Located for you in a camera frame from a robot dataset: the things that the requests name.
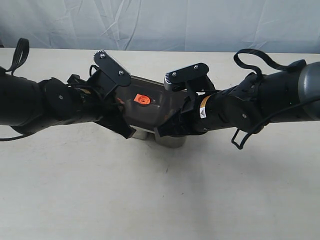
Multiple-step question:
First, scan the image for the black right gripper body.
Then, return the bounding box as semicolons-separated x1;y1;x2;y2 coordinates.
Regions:
155;68;301;137

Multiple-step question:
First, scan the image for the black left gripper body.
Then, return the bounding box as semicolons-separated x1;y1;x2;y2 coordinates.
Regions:
41;73;136;139

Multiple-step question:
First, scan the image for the dark transparent lunch box lid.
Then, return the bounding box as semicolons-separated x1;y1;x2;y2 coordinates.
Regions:
115;76;188;132

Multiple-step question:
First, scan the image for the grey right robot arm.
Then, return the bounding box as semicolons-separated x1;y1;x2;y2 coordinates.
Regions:
155;62;320;137

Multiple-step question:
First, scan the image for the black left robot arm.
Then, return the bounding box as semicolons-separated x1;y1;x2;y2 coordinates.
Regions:
0;65;136;140

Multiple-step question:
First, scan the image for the blue wrinkled backdrop cloth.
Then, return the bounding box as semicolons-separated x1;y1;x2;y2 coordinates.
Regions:
0;0;320;54

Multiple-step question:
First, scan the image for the stainless steel lunch box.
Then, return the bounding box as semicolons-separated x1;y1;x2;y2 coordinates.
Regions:
132;128;187;149

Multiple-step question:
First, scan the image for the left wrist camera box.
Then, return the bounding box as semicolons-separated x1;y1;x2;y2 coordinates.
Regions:
87;50;131;98

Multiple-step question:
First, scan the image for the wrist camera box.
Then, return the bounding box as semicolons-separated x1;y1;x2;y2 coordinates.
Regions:
164;62;216;100
87;50;131;98

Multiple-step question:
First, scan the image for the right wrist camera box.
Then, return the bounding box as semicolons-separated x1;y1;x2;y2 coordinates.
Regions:
164;62;216;100

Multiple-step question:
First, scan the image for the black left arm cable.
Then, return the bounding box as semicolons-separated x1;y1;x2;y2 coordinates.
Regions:
0;37;33;142

